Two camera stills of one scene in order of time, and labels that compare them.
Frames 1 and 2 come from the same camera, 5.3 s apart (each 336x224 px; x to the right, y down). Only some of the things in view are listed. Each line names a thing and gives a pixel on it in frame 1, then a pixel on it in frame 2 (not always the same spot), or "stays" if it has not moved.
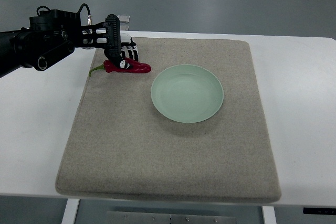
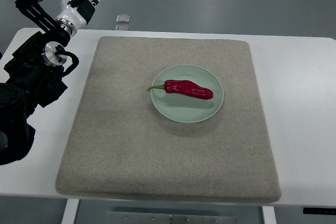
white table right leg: [269, 214] stays
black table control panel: [319, 211] stays
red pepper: [137, 67] -> [186, 88]
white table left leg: [70, 211] stays
